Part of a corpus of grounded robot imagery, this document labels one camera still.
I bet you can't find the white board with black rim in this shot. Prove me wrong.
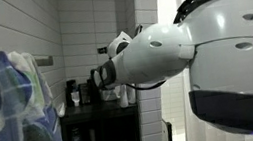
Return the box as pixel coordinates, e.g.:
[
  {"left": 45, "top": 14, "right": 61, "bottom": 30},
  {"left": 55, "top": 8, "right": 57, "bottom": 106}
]
[{"left": 158, "top": 117, "right": 175, "bottom": 141}]

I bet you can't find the white Nivea bottle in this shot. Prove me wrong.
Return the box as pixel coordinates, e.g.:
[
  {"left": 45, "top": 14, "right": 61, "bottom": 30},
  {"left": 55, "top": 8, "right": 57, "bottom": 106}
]
[{"left": 117, "top": 84, "right": 130, "bottom": 110}]

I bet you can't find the white bottle with text label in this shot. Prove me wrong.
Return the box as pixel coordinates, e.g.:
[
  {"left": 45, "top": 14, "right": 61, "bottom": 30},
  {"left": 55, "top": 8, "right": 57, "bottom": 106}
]
[{"left": 125, "top": 82, "right": 139, "bottom": 106}]

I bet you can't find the plain black bottle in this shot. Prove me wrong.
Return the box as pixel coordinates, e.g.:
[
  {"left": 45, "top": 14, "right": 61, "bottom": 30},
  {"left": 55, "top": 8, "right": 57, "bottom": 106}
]
[{"left": 62, "top": 78, "right": 81, "bottom": 109}]

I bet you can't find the grey towel bar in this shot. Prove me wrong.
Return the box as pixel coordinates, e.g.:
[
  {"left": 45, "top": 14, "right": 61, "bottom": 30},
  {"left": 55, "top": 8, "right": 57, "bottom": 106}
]
[{"left": 0, "top": 41, "right": 57, "bottom": 88}]

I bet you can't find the slim pale bottle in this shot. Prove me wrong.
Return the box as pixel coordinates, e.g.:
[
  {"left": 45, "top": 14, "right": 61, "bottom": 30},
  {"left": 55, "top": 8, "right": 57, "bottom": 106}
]
[{"left": 88, "top": 128, "right": 97, "bottom": 141}]

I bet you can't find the small white container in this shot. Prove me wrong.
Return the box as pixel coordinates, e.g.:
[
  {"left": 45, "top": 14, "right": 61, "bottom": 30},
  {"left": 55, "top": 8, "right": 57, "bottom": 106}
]
[{"left": 70, "top": 90, "right": 82, "bottom": 108}]

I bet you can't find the dark green Irish Spring bottle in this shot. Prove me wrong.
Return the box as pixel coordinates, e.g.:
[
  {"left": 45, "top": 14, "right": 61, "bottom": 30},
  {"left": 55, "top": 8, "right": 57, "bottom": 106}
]
[{"left": 86, "top": 74, "right": 103, "bottom": 104}]

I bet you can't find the blue green white towel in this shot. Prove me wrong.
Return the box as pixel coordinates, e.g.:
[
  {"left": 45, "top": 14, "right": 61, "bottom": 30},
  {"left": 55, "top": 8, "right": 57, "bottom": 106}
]
[{"left": 0, "top": 41, "right": 68, "bottom": 141}]

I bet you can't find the black shelf unit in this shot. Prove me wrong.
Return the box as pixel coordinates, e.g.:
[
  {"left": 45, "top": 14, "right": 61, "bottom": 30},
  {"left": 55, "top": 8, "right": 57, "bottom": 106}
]
[{"left": 57, "top": 95, "right": 144, "bottom": 141}]

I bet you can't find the white shower curtain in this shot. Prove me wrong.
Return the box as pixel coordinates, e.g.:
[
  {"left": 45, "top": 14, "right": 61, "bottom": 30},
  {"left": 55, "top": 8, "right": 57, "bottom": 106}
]
[{"left": 164, "top": 0, "right": 253, "bottom": 141}]

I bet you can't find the white tube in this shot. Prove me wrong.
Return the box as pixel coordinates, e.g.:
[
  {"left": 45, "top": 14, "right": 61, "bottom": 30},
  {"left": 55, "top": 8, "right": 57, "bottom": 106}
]
[{"left": 55, "top": 101, "right": 68, "bottom": 119}]

